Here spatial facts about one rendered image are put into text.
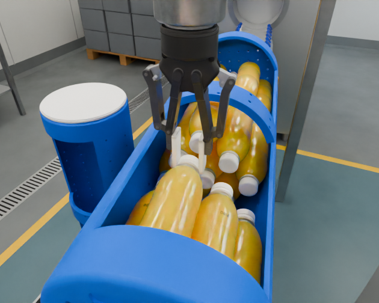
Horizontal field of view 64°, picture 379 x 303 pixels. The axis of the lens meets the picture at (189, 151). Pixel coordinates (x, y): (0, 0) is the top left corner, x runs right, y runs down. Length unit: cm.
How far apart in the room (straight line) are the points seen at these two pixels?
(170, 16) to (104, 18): 398
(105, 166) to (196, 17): 77
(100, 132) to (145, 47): 315
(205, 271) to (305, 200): 194
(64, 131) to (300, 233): 151
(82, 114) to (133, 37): 322
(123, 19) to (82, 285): 393
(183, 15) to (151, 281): 28
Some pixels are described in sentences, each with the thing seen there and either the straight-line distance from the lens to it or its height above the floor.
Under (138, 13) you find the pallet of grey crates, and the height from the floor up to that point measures 68.
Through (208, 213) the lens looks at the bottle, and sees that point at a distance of 46.
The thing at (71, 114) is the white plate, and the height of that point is 104.
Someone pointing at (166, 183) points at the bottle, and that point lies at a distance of 44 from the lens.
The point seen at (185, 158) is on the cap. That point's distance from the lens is 51.
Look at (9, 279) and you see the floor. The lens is 198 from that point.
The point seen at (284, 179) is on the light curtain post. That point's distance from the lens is 204.
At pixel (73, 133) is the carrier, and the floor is 100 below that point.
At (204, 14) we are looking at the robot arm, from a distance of 37.
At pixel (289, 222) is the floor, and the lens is 206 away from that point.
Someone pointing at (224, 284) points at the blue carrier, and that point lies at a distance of 33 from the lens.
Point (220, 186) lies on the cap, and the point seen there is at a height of 114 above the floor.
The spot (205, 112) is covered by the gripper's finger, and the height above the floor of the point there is 128.
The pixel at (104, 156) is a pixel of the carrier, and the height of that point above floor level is 89.
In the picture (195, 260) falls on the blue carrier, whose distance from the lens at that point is 32.
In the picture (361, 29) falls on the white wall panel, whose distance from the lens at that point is 549.
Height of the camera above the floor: 150
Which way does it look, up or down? 36 degrees down
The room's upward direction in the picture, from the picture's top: straight up
